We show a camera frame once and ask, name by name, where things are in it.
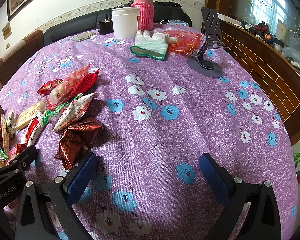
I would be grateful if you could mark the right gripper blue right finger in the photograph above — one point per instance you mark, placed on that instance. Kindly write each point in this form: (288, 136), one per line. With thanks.
(262, 220)

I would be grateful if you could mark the yellow biscuit pack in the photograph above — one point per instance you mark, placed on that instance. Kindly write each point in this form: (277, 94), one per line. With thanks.
(26, 116)

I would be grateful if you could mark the flat booklet on table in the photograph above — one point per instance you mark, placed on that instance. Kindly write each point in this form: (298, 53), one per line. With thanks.
(83, 36)

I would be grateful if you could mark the white green work glove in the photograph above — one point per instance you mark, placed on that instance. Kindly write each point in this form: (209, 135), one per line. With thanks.
(154, 47)

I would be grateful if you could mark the red mesh bag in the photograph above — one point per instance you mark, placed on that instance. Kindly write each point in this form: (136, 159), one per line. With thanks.
(187, 43)

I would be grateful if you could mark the pink sleeved bottle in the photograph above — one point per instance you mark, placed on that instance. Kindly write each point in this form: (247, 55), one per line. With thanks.
(146, 9)

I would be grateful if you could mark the small wall plaque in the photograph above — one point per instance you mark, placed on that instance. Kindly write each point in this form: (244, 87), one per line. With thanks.
(6, 31)

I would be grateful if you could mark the purple floral tablecloth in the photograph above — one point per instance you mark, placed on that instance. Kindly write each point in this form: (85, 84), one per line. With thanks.
(158, 118)

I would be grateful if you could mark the beige cracker pack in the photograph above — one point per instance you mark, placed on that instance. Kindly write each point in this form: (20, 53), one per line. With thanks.
(5, 136)

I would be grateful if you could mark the green candy strip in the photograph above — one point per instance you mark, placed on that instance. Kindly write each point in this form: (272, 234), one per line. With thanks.
(55, 113)

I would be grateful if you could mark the dark red foil snack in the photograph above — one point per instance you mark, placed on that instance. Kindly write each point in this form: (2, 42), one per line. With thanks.
(76, 139)

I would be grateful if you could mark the black sofa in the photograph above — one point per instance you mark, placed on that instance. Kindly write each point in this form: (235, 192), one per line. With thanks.
(162, 11)

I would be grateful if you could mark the pink cartoon snack bag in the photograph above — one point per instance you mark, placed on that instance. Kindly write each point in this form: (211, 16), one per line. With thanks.
(62, 90)

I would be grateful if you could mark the black phone stand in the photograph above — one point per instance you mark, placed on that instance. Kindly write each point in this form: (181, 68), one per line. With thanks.
(212, 29)

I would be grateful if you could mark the small black box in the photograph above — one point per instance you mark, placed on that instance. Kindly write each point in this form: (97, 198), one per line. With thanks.
(105, 27)

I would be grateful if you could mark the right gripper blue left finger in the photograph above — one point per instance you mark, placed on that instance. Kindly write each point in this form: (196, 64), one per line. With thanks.
(34, 221)

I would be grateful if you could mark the white plastic tub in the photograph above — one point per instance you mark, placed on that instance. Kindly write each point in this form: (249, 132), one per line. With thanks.
(125, 22)

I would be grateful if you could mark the green white small packet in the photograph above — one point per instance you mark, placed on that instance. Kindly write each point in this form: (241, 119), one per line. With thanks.
(10, 124)

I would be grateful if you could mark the red snack bag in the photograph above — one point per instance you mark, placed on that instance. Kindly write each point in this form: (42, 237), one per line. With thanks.
(84, 84)

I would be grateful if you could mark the small red candy bar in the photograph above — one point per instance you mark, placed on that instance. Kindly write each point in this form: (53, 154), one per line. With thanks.
(48, 87)

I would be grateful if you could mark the brown armchair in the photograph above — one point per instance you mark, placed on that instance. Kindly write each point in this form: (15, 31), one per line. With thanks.
(14, 57)

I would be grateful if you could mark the wooden sideboard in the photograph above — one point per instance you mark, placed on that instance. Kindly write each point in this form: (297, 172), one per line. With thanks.
(272, 72)

